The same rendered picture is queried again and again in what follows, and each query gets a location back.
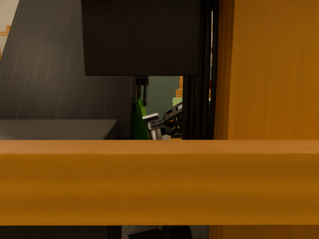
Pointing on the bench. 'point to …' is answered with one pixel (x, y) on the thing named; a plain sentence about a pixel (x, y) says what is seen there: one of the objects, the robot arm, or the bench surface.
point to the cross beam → (159, 182)
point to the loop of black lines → (202, 81)
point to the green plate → (141, 128)
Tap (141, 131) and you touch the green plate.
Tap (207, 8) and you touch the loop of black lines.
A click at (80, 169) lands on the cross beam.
